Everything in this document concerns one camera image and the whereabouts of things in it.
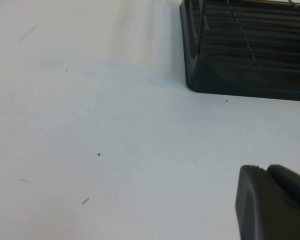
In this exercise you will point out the black plastic drip tray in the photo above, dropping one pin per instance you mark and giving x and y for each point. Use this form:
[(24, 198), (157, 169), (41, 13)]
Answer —
[(240, 80)]

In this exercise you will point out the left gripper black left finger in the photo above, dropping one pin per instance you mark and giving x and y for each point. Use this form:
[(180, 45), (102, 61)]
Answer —
[(265, 212)]

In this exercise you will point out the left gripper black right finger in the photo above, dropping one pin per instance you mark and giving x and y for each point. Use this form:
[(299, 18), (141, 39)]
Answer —
[(292, 182)]

